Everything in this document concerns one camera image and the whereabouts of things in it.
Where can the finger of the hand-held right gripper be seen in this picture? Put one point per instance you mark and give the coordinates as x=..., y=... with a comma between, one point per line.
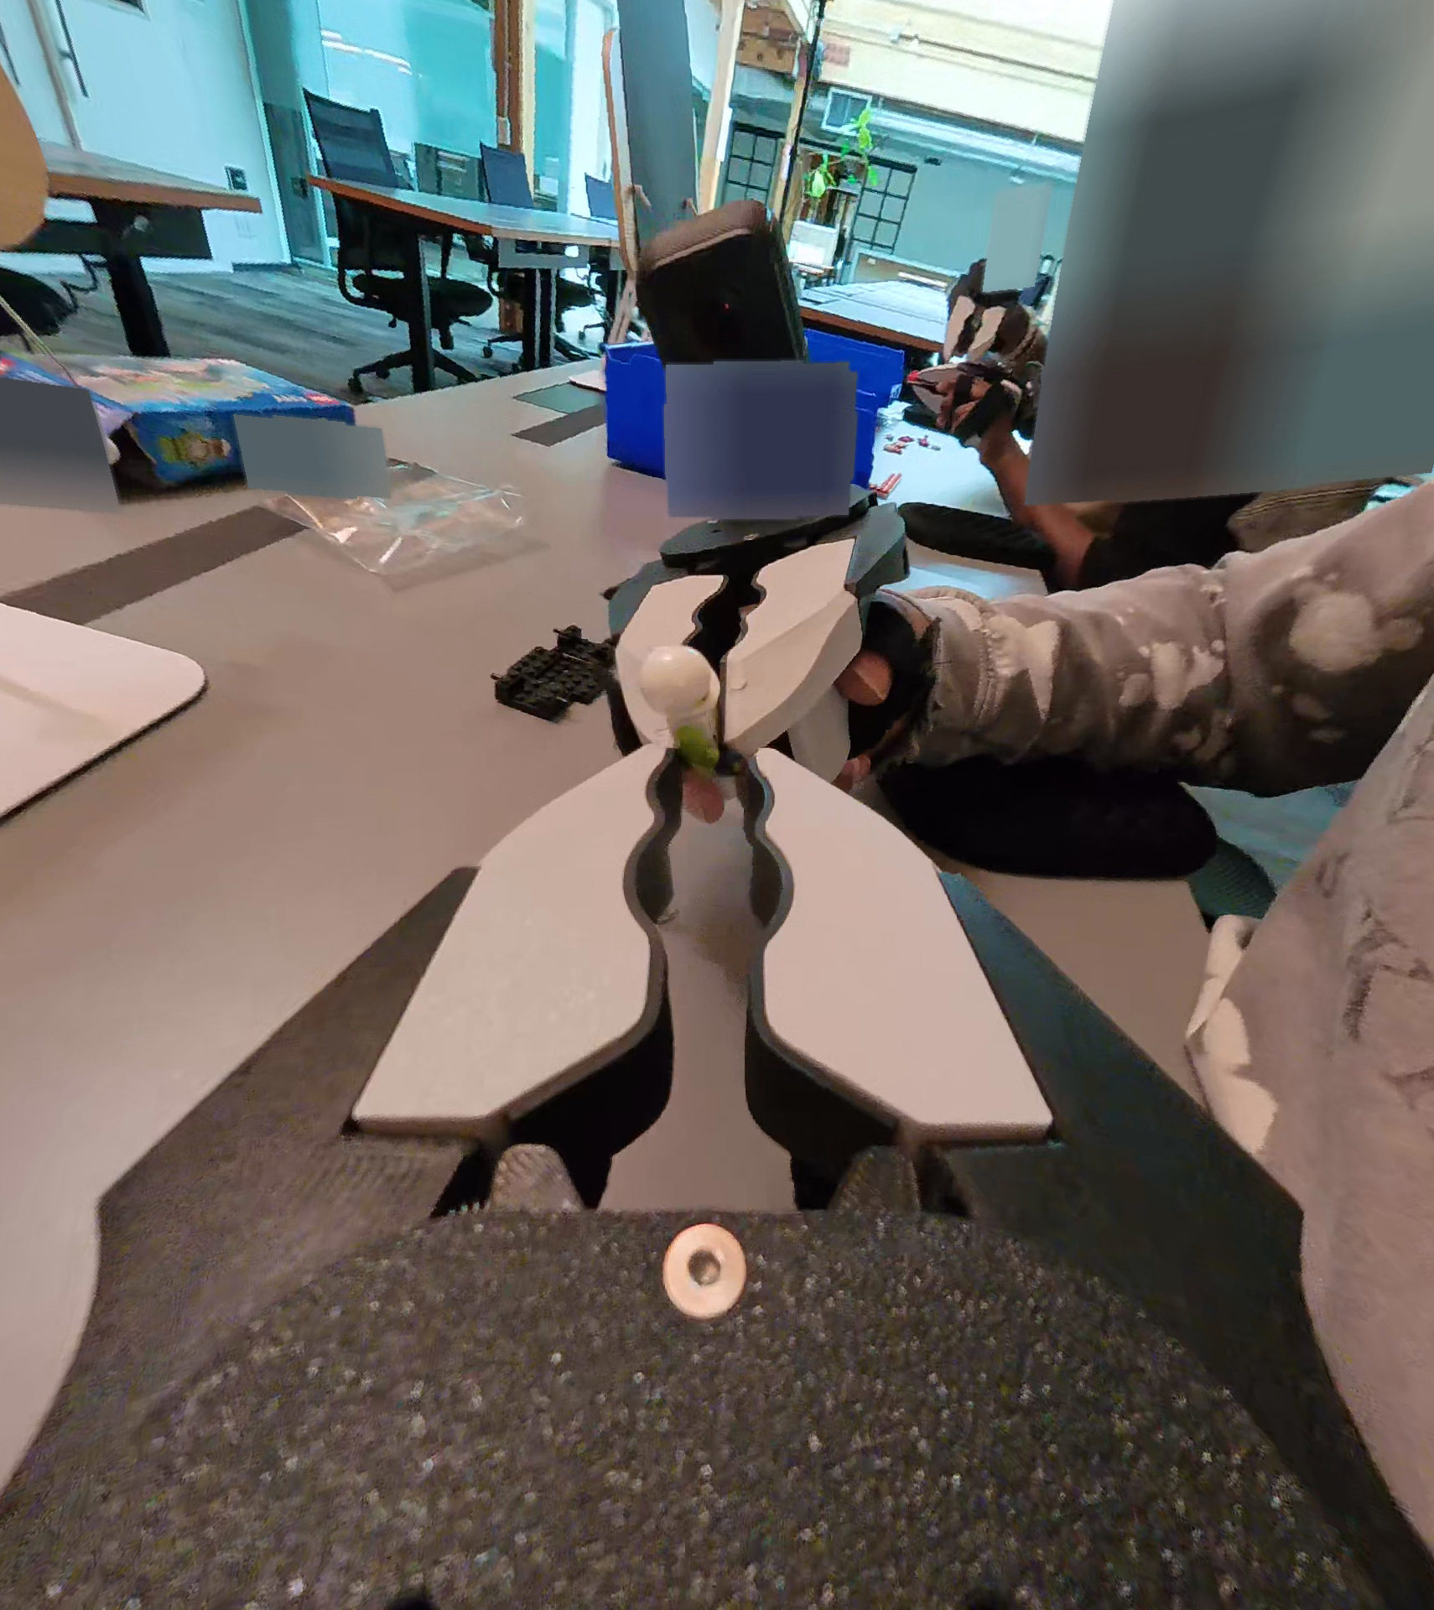
x=658, y=611
x=805, y=629

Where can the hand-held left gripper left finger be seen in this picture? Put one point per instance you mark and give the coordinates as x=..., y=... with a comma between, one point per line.
x=516, y=994

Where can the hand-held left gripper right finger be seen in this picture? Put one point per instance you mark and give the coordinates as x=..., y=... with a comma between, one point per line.
x=899, y=994

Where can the small white round lego piece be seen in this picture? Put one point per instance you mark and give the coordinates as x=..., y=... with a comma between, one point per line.
x=675, y=680

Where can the green white lego minifigure torso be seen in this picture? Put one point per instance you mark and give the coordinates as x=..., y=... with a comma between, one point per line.
x=697, y=748

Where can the clear bag of lego pieces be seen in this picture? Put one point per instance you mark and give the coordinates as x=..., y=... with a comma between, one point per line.
x=404, y=523

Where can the blue lego set box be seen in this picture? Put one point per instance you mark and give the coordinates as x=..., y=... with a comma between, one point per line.
x=188, y=415

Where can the black lego chassis piece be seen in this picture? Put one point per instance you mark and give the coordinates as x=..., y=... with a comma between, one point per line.
x=554, y=670

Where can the person's right hand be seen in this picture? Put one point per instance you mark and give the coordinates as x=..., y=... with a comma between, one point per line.
x=880, y=684

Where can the blue plastic bin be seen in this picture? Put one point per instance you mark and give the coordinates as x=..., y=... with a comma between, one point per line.
x=628, y=402

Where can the black textured oval pad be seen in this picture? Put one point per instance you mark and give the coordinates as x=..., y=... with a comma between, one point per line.
x=983, y=533
x=1045, y=816

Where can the long wooden desk black legs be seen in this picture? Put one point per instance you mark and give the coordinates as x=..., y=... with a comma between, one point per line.
x=465, y=222

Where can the black office chair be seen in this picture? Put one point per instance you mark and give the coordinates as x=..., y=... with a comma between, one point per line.
x=366, y=176

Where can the light mottled cloth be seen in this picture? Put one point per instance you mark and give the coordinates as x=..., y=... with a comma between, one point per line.
x=1398, y=1057

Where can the wooden desk black frame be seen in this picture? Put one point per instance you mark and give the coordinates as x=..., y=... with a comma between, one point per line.
x=137, y=181

